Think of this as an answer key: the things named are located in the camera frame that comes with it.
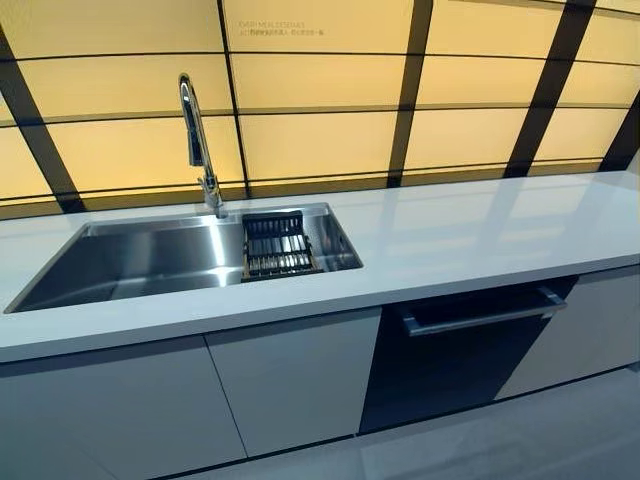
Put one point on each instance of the open dishwasher door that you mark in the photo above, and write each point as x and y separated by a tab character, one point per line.
460	360

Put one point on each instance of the black dish drying rack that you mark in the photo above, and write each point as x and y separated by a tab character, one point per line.
280	250

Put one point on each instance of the white cabinet door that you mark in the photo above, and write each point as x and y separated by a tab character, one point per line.
110	420
295	380
580	335

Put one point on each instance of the chrome gooseneck kitchen faucet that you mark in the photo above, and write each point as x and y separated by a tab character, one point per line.
197	140

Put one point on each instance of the stainless steel sink basin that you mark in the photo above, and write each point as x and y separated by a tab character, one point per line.
150	260

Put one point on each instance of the black cabinet kickboard strip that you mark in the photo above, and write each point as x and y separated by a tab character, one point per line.
260	460

